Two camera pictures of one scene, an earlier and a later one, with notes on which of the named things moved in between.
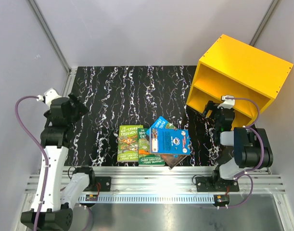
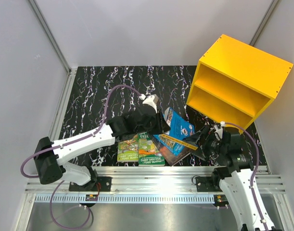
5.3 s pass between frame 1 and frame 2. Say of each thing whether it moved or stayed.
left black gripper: moved
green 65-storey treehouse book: stayed
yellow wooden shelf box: stayed
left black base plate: stayed
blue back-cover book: moved
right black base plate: stayed
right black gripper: moved
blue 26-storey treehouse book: moved
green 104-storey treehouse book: stayed
